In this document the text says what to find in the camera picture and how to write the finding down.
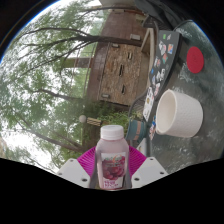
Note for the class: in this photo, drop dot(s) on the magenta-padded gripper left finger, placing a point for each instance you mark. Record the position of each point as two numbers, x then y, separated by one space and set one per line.
75 171

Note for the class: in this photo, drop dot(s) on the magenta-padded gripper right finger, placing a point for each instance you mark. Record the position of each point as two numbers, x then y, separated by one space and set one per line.
146 170

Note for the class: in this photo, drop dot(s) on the pink juice bottle white cap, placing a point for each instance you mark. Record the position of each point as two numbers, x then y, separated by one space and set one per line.
111 150

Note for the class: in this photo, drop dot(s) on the green plant in teal pot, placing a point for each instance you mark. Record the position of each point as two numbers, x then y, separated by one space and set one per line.
136 130

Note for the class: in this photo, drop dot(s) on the colourful sticker sheet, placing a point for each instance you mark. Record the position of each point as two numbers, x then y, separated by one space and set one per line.
152 128

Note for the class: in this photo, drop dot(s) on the white textured cup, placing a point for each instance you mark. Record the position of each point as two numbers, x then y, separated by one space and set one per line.
183 115

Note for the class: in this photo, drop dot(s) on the white printed paper sheet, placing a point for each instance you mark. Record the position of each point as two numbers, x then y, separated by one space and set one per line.
148 103

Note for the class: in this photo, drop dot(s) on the black laptop with stickers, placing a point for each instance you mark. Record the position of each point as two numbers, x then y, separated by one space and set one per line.
165 66

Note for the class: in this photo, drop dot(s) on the flat round red coaster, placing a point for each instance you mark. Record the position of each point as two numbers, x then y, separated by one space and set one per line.
195 59

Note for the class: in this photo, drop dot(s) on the dark-trunked tree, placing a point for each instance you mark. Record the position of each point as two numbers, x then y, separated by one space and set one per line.
100 39

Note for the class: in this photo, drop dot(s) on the globe lamp post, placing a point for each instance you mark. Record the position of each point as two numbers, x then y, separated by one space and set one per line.
91 121

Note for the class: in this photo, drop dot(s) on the wall lantern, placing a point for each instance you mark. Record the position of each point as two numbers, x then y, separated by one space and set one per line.
115 45
105 96

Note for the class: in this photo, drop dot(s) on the grey wall box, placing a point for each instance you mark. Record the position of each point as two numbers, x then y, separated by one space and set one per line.
135 36

